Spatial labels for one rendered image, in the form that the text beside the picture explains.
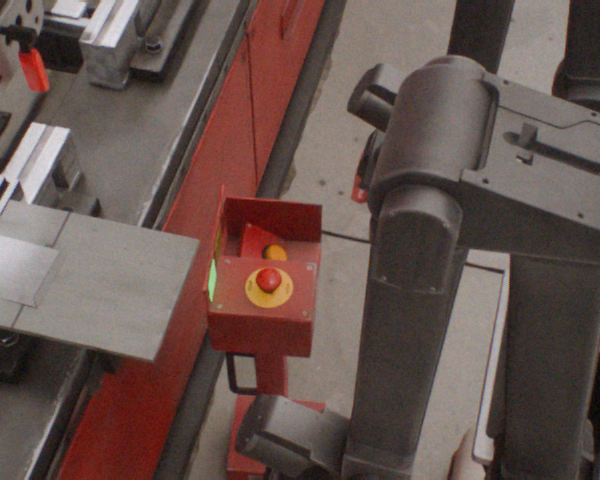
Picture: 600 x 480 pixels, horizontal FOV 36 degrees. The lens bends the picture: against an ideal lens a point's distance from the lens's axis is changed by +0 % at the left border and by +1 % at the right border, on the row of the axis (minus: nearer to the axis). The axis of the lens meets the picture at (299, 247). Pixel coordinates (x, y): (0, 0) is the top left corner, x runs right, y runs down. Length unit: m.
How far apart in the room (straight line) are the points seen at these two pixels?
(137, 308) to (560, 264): 0.73
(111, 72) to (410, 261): 1.11
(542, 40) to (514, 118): 2.53
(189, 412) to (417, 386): 1.50
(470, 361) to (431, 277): 1.78
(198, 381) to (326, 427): 1.34
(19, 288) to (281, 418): 0.48
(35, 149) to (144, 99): 0.24
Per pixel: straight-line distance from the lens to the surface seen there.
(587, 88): 0.98
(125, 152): 1.46
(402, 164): 0.45
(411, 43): 2.92
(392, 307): 0.57
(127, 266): 1.18
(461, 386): 2.22
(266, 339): 1.43
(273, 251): 1.50
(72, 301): 1.16
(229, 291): 1.40
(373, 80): 1.05
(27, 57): 1.14
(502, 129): 0.47
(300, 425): 0.82
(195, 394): 2.14
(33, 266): 1.20
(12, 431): 1.24
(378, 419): 0.71
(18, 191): 1.30
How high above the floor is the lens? 1.96
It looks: 55 degrees down
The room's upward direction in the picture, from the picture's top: straight up
